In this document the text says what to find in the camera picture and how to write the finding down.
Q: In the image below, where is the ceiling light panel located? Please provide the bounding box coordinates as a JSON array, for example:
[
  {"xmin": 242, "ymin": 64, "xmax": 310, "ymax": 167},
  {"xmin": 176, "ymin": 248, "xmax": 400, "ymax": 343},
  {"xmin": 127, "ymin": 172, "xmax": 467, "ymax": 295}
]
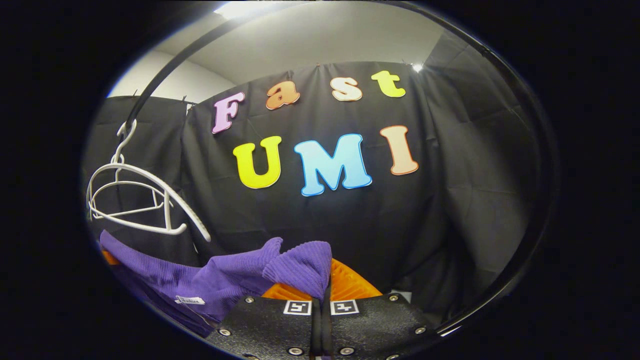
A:
[{"xmin": 214, "ymin": 0, "xmax": 283, "ymax": 21}]

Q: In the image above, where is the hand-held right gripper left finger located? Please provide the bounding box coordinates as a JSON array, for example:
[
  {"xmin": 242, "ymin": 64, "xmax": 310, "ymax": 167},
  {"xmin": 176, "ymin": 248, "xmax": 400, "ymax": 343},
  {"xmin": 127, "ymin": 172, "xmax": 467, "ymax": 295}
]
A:
[{"xmin": 206, "ymin": 282, "xmax": 322, "ymax": 360}]

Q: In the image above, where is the black metal clothes rack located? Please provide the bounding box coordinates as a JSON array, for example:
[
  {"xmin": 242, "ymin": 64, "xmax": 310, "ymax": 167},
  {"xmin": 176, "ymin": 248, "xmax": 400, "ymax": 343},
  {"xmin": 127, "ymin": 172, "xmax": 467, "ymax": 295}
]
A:
[{"xmin": 122, "ymin": 0, "xmax": 558, "ymax": 336}]

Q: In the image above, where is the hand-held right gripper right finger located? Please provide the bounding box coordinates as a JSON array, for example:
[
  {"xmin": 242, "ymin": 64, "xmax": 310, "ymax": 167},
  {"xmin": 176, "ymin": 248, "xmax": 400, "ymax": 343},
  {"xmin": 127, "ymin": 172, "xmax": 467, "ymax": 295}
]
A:
[{"xmin": 321, "ymin": 258, "xmax": 440, "ymax": 360}]

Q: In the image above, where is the purple ribbed jacket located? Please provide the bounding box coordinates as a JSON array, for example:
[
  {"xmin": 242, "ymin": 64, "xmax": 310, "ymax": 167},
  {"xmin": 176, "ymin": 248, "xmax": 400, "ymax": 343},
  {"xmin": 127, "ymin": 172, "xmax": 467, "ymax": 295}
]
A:
[{"xmin": 99, "ymin": 230, "xmax": 334, "ymax": 337}]

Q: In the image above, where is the white plastic clothes hanger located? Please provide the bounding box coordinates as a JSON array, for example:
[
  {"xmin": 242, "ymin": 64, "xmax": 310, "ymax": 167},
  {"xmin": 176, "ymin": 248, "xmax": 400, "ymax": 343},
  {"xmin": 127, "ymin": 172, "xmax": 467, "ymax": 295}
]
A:
[
  {"xmin": 90, "ymin": 152, "xmax": 173, "ymax": 221},
  {"xmin": 86, "ymin": 119, "xmax": 212, "ymax": 243}
]

